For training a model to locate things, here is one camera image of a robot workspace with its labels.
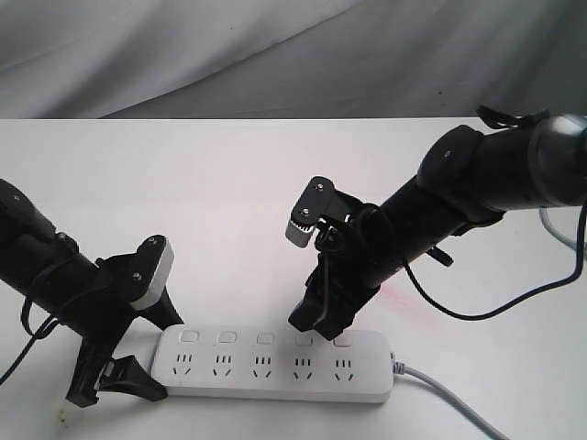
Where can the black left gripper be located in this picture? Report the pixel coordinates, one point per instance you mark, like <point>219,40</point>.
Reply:
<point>101,317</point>

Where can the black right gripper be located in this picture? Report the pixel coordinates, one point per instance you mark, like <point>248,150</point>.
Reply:
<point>340,284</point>

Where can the white five-outlet power strip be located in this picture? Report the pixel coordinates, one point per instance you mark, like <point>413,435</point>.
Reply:
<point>273,363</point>

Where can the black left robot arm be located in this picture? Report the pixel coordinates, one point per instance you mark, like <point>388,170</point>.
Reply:
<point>42,263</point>

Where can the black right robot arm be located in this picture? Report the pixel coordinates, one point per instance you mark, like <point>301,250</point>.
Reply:
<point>468,179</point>

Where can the grey backdrop cloth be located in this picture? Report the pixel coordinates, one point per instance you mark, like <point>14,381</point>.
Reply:
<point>290,59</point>

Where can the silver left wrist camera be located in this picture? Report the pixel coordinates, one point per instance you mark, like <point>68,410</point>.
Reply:
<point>149,270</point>

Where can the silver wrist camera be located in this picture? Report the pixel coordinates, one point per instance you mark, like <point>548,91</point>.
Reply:
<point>149,270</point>
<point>300,229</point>

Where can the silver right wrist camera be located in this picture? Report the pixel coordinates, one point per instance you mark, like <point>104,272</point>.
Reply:
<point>300,229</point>

